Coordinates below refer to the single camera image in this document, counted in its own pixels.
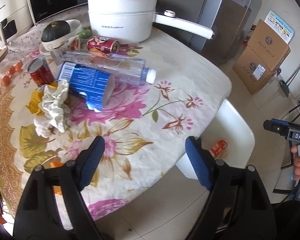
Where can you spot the white plastic chair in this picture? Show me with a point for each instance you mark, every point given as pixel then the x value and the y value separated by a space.
pixel 229 125

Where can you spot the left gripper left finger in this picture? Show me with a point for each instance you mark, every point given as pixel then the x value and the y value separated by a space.
pixel 37 215

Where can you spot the upper cardboard box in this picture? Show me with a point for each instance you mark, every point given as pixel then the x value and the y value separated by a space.
pixel 268 46

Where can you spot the grey refrigerator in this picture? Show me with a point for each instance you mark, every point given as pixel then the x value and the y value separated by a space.
pixel 230 20

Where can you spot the small dotted cloth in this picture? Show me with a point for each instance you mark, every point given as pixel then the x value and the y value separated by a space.
pixel 31 40

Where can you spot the cream air fryer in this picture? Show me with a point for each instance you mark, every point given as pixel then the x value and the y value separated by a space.
pixel 15 19

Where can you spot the blue carton box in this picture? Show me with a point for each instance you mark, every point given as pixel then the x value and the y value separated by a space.
pixel 93 85

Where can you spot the red cartoon drink can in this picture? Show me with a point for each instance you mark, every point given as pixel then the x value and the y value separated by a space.
pixel 103 44

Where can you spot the lower cardboard box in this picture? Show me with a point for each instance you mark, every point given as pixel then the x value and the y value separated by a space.
pixel 252 71

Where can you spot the glass jar with wooden lid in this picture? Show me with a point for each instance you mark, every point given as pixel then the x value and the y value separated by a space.
pixel 8 58

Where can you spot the yellow wrapper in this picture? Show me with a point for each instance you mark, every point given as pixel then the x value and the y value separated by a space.
pixel 36 99

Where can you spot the small white red snack packet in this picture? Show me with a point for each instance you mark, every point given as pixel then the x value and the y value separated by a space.
pixel 73 43

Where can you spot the dark green pumpkin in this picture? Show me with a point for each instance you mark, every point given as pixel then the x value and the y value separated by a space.
pixel 55 30

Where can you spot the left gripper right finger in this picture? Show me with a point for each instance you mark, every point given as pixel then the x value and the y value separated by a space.
pixel 237 206

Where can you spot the floral tablecloth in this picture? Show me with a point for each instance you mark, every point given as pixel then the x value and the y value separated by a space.
pixel 144 127

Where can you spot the red tin can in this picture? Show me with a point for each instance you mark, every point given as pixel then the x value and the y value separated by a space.
pixel 40 72

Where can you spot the white bowl with green handle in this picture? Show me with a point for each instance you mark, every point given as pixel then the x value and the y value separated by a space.
pixel 76 29

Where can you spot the white tissue paper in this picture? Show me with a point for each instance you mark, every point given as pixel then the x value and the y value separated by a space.
pixel 55 111

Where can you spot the white electric cooking pot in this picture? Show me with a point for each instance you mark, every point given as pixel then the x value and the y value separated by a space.
pixel 131 21

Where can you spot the stacked white plates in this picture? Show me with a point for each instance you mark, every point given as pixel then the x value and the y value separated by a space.
pixel 44 52

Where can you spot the orange packet on chair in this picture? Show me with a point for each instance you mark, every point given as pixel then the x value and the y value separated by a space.
pixel 218 151

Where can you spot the cardboard box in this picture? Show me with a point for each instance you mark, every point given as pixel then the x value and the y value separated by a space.
pixel 268 46
pixel 252 71

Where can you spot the clear plastic water bottle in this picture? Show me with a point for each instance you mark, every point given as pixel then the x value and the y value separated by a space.
pixel 126 69

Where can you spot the person's right hand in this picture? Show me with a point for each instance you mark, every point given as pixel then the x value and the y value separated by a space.
pixel 294 150

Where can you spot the orange cherry tomato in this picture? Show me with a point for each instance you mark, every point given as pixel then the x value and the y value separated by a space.
pixel 5 80
pixel 18 66
pixel 11 71

